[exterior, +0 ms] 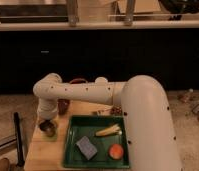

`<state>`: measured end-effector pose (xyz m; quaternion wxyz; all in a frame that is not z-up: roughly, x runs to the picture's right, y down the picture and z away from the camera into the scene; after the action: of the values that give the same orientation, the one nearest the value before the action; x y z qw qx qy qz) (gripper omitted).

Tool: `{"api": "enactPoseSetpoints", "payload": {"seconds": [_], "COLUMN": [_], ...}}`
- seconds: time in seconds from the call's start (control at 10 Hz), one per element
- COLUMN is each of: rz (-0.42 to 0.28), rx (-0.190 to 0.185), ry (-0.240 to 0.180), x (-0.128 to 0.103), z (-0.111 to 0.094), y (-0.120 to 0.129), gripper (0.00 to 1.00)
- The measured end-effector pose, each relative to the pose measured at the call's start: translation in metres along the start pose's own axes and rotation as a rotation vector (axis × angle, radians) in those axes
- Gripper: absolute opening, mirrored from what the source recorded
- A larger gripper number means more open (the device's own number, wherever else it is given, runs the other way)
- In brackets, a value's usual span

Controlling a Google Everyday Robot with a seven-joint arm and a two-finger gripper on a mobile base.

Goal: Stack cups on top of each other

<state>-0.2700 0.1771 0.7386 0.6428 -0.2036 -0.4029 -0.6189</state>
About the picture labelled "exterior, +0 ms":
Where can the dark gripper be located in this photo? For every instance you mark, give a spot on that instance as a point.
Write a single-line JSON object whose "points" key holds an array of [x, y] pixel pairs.
{"points": [[47, 126]]}

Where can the green cup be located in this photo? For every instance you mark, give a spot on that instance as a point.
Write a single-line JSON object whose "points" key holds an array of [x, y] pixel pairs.
{"points": [[51, 133]]}

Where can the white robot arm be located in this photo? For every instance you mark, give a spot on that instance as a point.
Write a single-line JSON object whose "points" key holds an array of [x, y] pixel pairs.
{"points": [[146, 114]]}

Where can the dark red cup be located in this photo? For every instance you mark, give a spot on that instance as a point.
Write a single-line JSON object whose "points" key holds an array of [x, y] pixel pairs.
{"points": [[63, 105]]}

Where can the wooden table board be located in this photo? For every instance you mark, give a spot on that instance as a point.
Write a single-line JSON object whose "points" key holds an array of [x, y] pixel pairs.
{"points": [[46, 154]]}

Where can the green plastic tray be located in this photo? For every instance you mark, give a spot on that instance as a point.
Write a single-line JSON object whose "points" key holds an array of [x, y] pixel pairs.
{"points": [[85, 125]]}

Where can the grey blue sponge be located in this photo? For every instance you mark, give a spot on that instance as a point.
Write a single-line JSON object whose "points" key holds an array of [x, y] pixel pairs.
{"points": [[86, 147]]}

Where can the orange cup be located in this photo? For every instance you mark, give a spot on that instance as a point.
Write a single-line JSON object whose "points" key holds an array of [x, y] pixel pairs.
{"points": [[78, 81]]}

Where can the yellow corn toy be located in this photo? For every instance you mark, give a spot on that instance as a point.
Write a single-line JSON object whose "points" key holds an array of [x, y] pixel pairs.
{"points": [[108, 131]]}

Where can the brown toy cluster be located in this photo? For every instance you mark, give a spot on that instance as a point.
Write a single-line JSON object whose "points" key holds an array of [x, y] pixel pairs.
{"points": [[116, 111]]}

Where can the orange round toy fruit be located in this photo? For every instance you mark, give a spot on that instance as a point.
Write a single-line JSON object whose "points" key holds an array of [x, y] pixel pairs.
{"points": [[116, 151]]}

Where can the black vertical post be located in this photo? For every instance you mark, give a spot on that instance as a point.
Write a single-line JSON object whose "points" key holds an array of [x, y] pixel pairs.
{"points": [[20, 154]]}

